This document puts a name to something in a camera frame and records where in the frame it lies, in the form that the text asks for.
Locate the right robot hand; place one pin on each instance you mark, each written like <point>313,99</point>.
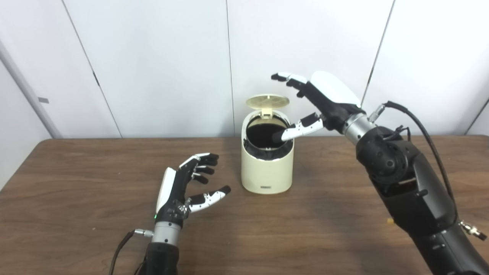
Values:
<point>332,95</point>

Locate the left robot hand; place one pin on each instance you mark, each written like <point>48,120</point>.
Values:
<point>174,191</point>

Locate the cream round bin lid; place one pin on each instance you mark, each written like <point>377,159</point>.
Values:
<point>267,101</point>

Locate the cream-colored bin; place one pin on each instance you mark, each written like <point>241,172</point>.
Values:
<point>267,173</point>

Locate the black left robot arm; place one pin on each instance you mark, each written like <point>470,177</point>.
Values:
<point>162,259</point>

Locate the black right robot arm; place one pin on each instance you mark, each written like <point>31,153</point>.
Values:
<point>405,183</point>

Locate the black bin liner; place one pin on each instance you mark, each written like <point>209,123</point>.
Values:
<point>259,133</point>

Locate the small grey wall tag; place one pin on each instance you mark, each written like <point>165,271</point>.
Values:
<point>43,100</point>

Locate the grey wall post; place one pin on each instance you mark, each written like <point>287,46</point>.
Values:
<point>26,91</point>

